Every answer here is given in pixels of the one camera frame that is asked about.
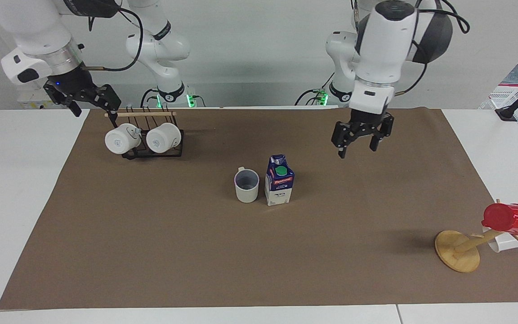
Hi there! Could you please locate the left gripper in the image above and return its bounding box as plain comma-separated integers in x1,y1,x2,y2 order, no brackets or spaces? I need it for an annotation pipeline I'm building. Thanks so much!
331,110,395,159

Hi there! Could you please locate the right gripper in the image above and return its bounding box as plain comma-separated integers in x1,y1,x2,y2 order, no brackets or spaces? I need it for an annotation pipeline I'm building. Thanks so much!
43,66,122,128

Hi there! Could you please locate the white cup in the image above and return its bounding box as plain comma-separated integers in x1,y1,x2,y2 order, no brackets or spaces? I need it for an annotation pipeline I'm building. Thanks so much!
145,122,183,154
104,124,143,155
483,226,518,253

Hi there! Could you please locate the blue white milk carton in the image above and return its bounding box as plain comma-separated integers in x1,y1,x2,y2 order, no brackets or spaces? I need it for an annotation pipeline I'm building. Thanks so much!
264,154,295,207

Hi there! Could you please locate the red cup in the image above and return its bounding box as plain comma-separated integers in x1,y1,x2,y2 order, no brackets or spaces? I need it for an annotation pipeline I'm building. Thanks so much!
481,203,518,236

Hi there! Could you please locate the grey mug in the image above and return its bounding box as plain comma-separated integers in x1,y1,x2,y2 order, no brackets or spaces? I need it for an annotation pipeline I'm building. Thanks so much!
234,166,260,204

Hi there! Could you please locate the wooden mug tree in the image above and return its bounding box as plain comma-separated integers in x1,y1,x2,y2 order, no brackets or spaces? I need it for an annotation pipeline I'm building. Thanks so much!
434,198,518,274

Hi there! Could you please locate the black cable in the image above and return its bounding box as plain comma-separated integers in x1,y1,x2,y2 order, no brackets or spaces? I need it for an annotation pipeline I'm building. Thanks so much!
139,87,161,109
81,6,145,73
394,0,471,97
294,72,335,107

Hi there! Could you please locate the black wire cup rack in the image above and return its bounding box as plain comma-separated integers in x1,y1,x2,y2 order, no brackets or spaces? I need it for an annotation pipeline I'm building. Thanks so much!
104,105,185,160

